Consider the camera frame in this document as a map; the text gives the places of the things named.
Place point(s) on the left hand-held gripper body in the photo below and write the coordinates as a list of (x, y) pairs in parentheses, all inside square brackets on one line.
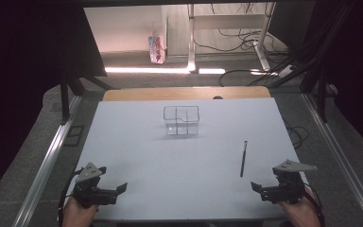
[(88, 187)]

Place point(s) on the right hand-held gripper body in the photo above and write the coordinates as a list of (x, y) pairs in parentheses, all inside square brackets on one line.
[(288, 189)]

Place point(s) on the black pen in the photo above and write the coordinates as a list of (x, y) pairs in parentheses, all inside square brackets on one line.
[(243, 159)]

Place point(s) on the clear plastic divided container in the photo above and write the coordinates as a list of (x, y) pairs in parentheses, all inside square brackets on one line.
[(181, 121)]

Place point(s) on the person's right hand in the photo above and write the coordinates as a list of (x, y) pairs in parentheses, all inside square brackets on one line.
[(301, 214)]

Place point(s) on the person's left hand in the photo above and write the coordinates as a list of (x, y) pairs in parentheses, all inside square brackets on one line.
[(77, 216)]

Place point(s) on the white table board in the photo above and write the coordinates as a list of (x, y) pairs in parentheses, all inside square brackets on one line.
[(182, 164)]

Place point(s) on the black metal stand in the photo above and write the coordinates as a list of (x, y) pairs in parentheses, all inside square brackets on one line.
[(64, 101), (321, 97)]

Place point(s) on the wooden table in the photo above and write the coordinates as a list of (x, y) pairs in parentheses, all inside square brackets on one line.
[(186, 93)]

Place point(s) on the white power strip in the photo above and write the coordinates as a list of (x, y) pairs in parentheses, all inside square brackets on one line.
[(286, 71)]

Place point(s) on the bright light strip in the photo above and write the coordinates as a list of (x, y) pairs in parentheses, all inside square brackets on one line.
[(165, 70)]

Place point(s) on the black curtain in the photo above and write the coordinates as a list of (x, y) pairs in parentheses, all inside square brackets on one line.
[(359, 63), (19, 78)]

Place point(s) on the printed carton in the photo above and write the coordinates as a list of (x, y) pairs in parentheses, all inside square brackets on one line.
[(157, 49)]

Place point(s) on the aluminium rail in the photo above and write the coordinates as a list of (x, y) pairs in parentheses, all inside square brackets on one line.
[(45, 164), (340, 157)]

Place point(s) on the white desk frame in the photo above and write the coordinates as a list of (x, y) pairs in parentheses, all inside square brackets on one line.
[(230, 21)]

